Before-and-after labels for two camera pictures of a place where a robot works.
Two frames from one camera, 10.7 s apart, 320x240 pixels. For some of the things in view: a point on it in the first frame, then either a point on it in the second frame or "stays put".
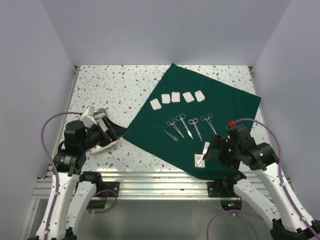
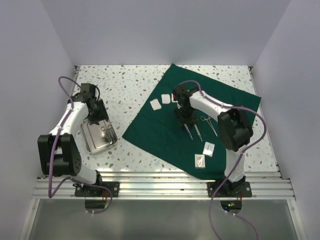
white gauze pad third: (175, 97) stays put
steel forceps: (202, 118) stays put
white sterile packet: (206, 145) stays put
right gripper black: (216, 143) -> (192, 120)
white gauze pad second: (166, 98) stays put
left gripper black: (108, 135) -> (102, 115)
